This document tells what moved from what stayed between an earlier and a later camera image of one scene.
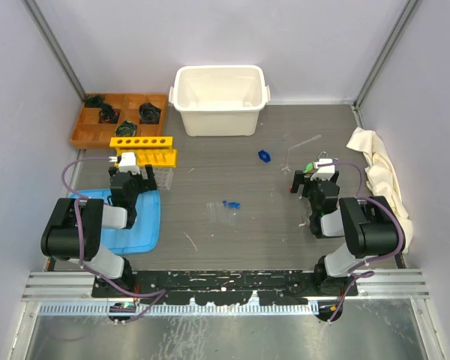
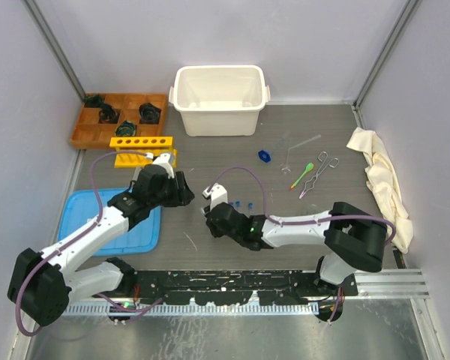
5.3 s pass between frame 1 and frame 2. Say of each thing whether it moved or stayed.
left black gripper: moved
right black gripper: moved
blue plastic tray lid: stayed
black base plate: stayed
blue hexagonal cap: stayed
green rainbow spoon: stayed
